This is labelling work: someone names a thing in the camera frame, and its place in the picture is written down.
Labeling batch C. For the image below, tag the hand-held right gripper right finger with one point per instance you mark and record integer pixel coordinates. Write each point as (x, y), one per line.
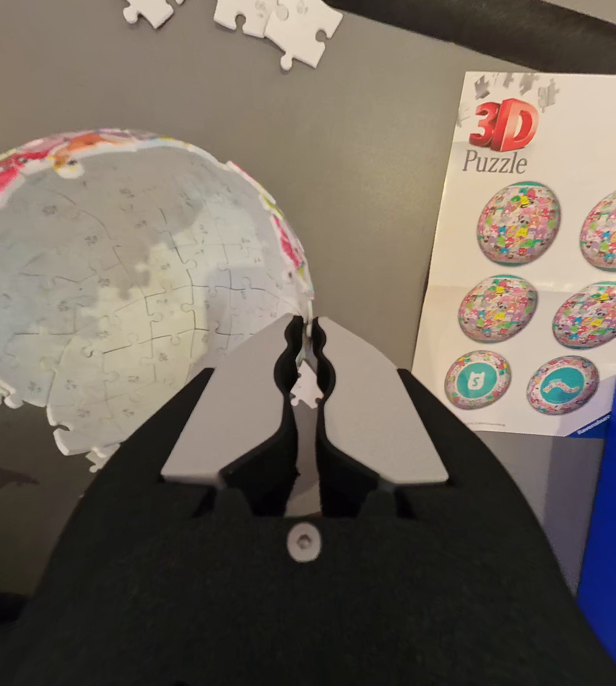
(383, 423)

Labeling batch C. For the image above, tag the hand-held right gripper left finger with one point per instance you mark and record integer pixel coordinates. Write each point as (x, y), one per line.
(228, 423)

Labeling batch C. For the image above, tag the colourful puzzle ball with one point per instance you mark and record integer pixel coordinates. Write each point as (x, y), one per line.
(126, 300)

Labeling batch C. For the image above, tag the puzzle instruction leaflet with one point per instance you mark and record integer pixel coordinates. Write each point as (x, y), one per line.
(544, 257)

